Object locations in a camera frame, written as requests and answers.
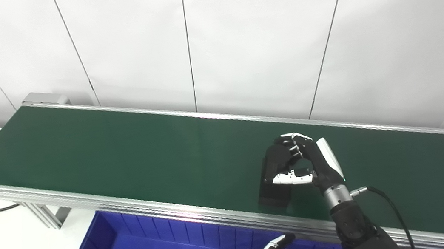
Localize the grey conveyor end housing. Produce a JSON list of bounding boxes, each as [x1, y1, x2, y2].
[[20, 88, 71, 111]]

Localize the green conveyor belt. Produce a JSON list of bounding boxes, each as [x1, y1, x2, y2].
[[0, 47, 444, 249], [0, 50, 444, 249]]

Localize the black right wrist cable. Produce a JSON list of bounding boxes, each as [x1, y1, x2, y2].
[[349, 180, 416, 249]]

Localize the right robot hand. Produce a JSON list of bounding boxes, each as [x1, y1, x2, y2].
[[257, 126, 348, 204]]

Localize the aluminium conveyor leg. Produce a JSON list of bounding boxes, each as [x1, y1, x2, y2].
[[20, 195, 74, 234]]

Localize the black cylinder block part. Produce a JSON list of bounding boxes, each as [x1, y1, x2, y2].
[[251, 139, 319, 212]]

